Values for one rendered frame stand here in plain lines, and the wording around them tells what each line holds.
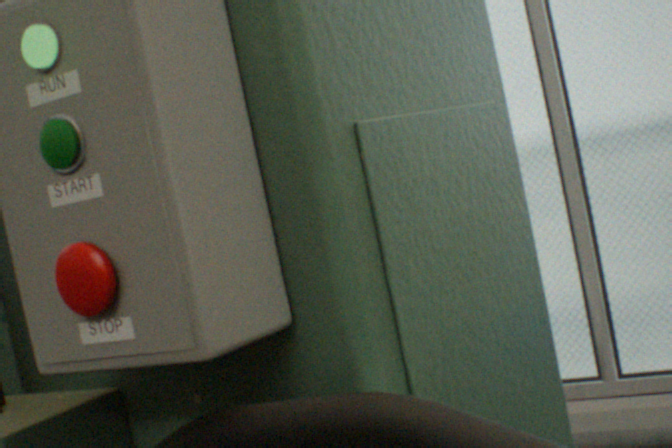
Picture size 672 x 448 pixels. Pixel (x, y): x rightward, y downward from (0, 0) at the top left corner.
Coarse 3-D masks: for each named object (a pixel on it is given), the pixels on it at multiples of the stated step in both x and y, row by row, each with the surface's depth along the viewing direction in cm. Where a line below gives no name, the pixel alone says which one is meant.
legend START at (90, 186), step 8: (88, 176) 41; (96, 176) 41; (56, 184) 42; (64, 184) 42; (72, 184) 42; (80, 184) 42; (88, 184) 42; (96, 184) 41; (48, 192) 43; (56, 192) 43; (64, 192) 42; (72, 192) 42; (80, 192) 42; (88, 192) 42; (96, 192) 41; (56, 200) 43; (64, 200) 42; (72, 200) 42; (80, 200) 42
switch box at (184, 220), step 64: (64, 0) 41; (128, 0) 39; (192, 0) 42; (0, 64) 43; (64, 64) 41; (128, 64) 40; (192, 64) 42; (0, 128) 44; (128, 128) 40; (192, 128) 41; (0, 192) 44; (128, 192) 41; (192, 192) 40; (256, 192) 44; (128, 256) 41; (192, 256) 40; (256, 256) 43; (64, 320) 43; (192, 320) 40; (256, 320) 43
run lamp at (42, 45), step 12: (36, 24) 41; (48, 24) 41; (24, 36) 41; (36, 36) 41; (48, 36) 41; (60, 36) 41; (24, 48) 41; (36, 48) 41; (48, 48) 41; (60, 48) 41; (36, 60) 41; (48, 60) 41
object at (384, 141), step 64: (0, 0) 51; (256, 0) 44; (320, 0) 45; (384, 0) 50; (448, 0) 56; (256, 64) 44; (320, 64) 44; (384, 64) 49; (448, 64) 55; (256, 128) 45; (320, 128) 44; (384, 128) 47; (448, 128) 53; (320, 192) 44; (384, 192) 47; (448, 192) 52; (512, 192) 59; (0, 256) 54; (320, 256) 44; (384, 256) 46; (448, 256) 51; (512, 256) 58; (320, 320) 44; (384, 320) 45; (448, 320) 50; (512, 320) 56; (64, 384) 53; (128, 384) 51; (192, 384) 49; (256, 384) 47; (320, 384) 45; (384, 384) 45; (448, 384) 49; (512, 384) 55
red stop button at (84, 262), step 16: (64, 256) 42; (80, 256) 41; (96, 256) 41; (64, 272) 42; (80, 272) 41; (96, 272) 41; (112, 272) 41; (64, 288) 42; (80, 288) 41; (96, 288) 41; (112, 288) 41; (80, 304) 41; (96, 304) 41
